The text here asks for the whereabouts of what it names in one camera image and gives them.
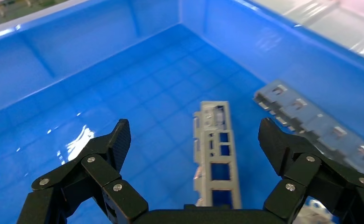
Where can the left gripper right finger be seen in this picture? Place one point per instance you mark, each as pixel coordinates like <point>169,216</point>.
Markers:
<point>324,173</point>

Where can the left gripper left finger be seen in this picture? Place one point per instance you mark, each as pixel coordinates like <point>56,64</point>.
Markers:
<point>76,173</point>

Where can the dark metal channel part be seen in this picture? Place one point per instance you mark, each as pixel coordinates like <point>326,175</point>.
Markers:
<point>311,213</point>

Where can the slotted metal plate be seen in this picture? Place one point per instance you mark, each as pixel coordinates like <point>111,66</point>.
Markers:
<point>305,114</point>

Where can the blue plastic bin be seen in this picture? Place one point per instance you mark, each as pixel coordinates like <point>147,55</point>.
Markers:
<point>107,77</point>

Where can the perforated metal bracket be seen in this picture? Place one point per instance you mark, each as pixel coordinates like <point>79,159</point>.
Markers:
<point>219,185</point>

